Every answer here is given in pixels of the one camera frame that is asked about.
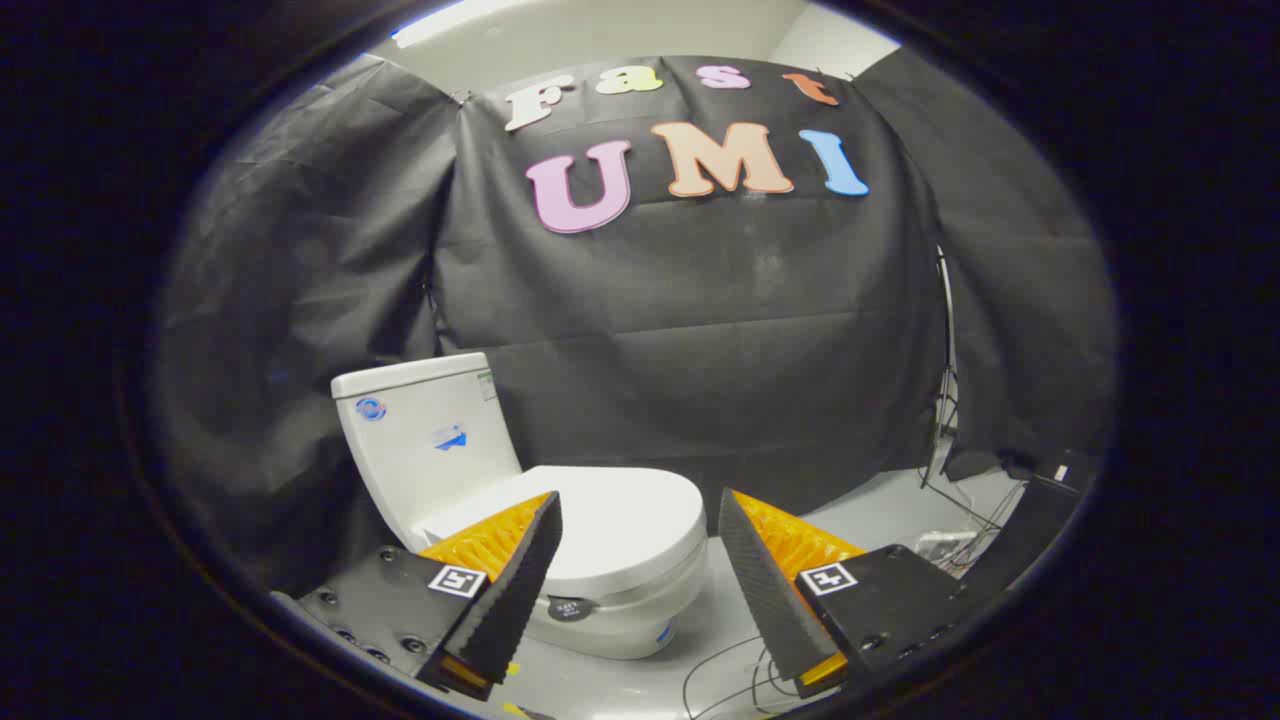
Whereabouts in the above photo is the white ceramic toilet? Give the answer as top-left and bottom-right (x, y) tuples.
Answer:
(331, 352), (709, 661)

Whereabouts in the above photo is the metal backdrop stand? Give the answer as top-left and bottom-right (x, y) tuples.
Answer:
(918, 245), (963, 491)

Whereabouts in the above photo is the black box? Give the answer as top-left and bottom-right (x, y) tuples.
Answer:
(965, 458), (1096, 601)

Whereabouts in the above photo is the tangle of black cables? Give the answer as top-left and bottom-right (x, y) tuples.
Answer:
(683, 632), (806, 720)

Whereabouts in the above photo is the white toilet lid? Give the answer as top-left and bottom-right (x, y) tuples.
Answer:
(418, 465), (708, 601)

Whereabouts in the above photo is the black backdrop cloth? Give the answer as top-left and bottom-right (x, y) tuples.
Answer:
(150, 50), (1119, 601)

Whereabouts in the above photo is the white toilet tank cover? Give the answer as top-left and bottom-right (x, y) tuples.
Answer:
(331, 352), (494, 399)

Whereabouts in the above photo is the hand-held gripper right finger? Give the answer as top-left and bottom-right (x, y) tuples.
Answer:
(718, 487), (986, 699)

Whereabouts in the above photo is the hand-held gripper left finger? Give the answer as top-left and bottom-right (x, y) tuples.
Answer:
(297, 490), (563, 701)

